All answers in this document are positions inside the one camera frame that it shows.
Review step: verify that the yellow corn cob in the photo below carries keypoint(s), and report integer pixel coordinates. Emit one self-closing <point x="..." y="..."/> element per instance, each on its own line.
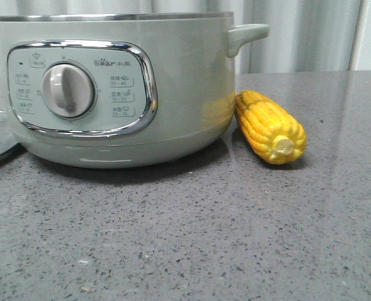
<point x="273" y="133"/>

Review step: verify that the pale green electric cooking pot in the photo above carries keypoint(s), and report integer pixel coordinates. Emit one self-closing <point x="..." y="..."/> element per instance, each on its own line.
<point x="120" y="90"/>

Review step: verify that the white pleated curtain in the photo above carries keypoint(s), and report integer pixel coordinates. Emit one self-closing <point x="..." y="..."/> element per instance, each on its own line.
<point x="304" y="35"/>

